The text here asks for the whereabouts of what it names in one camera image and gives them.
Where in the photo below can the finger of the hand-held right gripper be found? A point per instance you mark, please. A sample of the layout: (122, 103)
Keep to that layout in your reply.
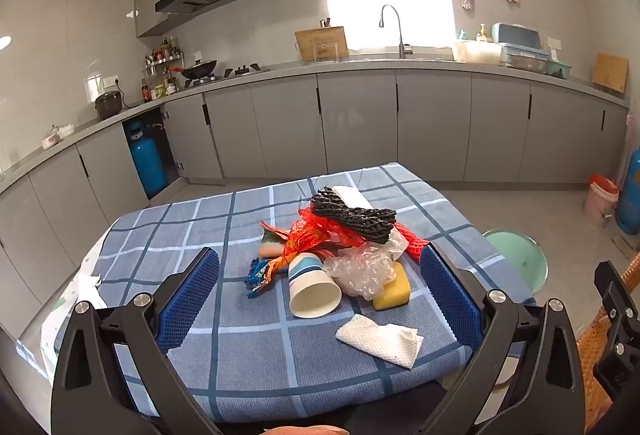
(620, 375)
(617, 300)

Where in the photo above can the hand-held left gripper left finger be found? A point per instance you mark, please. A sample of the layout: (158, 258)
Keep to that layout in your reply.
(192, 295)

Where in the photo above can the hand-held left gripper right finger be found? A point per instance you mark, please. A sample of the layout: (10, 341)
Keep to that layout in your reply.
(450, 295)

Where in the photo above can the white paper napkin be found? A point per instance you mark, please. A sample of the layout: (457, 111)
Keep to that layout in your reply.
(375, 335)

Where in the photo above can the person's left hand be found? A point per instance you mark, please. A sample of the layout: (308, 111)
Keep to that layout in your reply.
(305, 430)

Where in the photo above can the brown cardboard piece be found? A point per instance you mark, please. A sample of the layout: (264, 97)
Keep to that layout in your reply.
(622, 246)

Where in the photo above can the yellow sponge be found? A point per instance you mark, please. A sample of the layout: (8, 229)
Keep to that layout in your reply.
(392, 295)

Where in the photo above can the red mesh net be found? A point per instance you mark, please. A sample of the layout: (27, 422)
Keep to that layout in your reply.
(415, 245)

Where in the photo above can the blue orange wrapper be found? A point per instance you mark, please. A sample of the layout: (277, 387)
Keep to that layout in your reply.
(260, 275)

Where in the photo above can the blue checked tablecloth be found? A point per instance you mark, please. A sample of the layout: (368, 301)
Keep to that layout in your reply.
(250, 350)

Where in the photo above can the orange plastic packet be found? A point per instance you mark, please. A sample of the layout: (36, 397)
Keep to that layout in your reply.
(272, 249)

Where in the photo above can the clear plastic wrap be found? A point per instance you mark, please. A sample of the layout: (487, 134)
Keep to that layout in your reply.
(360, 272)

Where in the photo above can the pink bucket with red bag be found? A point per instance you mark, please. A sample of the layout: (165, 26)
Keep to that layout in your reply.
(600, 205)

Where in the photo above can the blue gas cylinder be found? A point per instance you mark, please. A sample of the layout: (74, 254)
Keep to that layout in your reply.
(630, 195)
(147, 165)

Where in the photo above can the black mesh net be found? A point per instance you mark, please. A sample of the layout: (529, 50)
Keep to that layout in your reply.
(360, 217)

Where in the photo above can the striped paper cup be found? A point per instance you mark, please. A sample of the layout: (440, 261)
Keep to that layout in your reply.
(312, 285)

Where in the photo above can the red plastic bag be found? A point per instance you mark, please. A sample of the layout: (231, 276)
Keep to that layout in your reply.
(310, 232)

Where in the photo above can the white foam roll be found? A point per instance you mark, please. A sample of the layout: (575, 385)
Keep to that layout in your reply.
(350, 195)

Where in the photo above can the grey base cabinets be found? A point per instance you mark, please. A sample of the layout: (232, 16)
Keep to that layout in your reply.
(360, 125)

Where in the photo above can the dark rice cooker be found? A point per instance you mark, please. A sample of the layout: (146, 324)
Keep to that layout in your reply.
(107, 105)

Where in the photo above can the black wok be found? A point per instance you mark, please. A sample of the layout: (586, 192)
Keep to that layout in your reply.
(200, 70)

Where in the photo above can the square wooden board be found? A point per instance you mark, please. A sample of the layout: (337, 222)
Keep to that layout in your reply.
(610, 72)

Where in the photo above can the gas stove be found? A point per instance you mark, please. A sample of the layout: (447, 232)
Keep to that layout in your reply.
(240, 71)

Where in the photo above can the rack of seasoning bottles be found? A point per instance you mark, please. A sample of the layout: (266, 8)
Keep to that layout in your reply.
(160, 60)

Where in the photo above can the green plastic basin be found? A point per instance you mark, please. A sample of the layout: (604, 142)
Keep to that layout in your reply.
(557, 69)

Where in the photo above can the white plastic basin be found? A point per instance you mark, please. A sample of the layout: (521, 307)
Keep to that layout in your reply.
(477, 52)

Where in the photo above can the metal basin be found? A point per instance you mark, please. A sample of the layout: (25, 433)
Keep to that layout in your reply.
(525, 62)

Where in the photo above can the yellow soap bottle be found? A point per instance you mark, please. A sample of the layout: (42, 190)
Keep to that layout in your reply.
(481, 34)

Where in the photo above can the metal faucet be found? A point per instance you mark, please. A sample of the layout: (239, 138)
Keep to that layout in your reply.
(400, 35)

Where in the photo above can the blue dish cover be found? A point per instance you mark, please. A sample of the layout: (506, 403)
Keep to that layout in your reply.
(515, 35)

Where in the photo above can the clear acrylic holder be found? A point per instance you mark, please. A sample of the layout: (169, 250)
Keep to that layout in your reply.
(327, 52)

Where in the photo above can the wooden cutting board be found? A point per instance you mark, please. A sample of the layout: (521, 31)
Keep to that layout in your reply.
(307, 40)

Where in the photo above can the knife block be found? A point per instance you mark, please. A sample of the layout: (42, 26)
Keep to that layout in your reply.
(326, 23)

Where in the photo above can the white wall socket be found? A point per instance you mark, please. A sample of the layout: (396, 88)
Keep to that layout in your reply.
(555, 44)

